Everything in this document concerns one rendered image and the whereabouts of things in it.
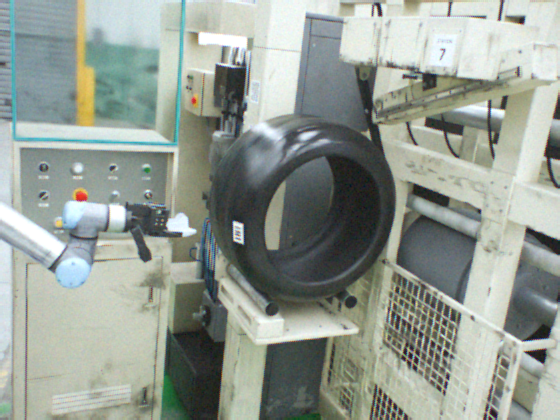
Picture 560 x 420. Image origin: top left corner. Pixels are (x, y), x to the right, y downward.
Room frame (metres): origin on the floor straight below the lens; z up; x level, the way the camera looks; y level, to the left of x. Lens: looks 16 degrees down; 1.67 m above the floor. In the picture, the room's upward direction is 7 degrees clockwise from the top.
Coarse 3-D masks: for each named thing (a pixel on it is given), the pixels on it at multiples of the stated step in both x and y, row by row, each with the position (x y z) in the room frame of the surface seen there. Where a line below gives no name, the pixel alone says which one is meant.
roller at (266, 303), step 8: (232, 264) 1.96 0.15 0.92; (232, 272) 1.92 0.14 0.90; (240, 280) 1.86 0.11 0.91; (248, 288) 1.79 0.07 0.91; (256, 288) 1.77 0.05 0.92; (256, 296) 1.73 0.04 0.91; (264, 296) 1.71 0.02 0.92; (264, 304) 1.68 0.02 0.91; (272, 304) 1.67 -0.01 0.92; (272, 312) 1.67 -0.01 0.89
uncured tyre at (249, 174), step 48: (240, 144) 1.80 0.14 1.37; (288, 144) 1.69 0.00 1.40; (336, 144) 1.73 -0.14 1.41; (240, 192) 1.64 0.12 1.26; (336, 192) 2.07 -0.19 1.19; (384, 192) 1.81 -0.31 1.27; (336, 240) 2.04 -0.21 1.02; (384, 240) 1.83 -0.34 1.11; (288, 288) 1.69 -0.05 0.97; (336, 288) 1.76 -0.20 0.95
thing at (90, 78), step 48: (48, 0) 2.01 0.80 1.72; (96, 0) 2.07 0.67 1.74; (144, 0) 2.14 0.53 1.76; (48, 48) 2.01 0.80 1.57; (96, 48) 2.07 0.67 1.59; (144, 48) 2.14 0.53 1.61; (48, 96) 2.01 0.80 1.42; (96, 96) 2.07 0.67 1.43; (144, 96) 2.15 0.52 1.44; (144, 144) 2.14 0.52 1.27
